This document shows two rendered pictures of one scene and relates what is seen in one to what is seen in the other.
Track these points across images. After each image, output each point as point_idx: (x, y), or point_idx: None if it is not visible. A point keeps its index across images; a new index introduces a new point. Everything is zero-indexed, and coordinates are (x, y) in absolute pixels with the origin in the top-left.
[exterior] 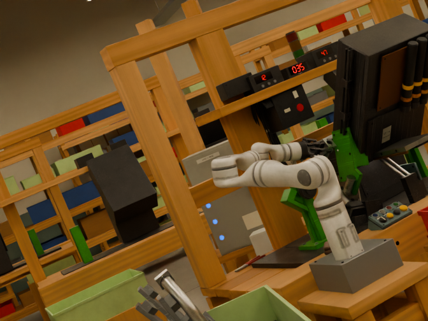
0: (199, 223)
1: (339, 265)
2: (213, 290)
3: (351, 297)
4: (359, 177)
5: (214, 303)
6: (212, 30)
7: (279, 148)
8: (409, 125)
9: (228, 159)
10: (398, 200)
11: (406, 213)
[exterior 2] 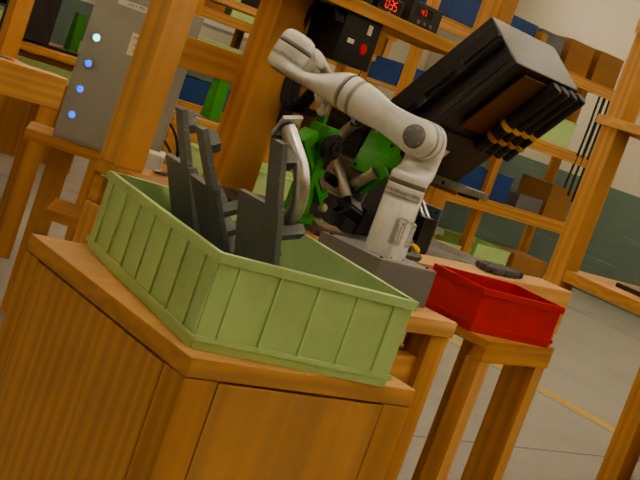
0: (166, 82)
1: (378, 258)
2: (125, 173)
3: None
4: (384, 179)
5: (104, 190)
6: None
7: None
8: (459, 166)
9: (311, 43)
10: None
11: (415, 255)
